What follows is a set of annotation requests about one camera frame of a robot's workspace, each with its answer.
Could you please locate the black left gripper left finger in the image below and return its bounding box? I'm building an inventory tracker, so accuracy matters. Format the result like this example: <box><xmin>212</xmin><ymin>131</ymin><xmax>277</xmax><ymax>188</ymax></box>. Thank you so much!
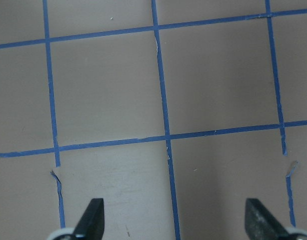
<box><xmin>72</xmin><ymin>198</ymin><xmax>105</xmax><ymax>238</ymax></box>

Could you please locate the brown paper table cover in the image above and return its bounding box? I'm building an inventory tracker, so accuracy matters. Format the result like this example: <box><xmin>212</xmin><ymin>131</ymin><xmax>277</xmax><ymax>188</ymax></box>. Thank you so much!
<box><xmin>0</xmin><ymin>0</ymin><xmax>307</xmax><ymax>240</ymax></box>

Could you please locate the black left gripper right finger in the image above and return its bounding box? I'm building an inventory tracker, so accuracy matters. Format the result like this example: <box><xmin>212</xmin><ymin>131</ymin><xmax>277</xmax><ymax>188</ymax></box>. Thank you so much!
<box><xmin>244</xmin><ymin>198</ymin><xmax>290</xmax><ymax>238</ymax></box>

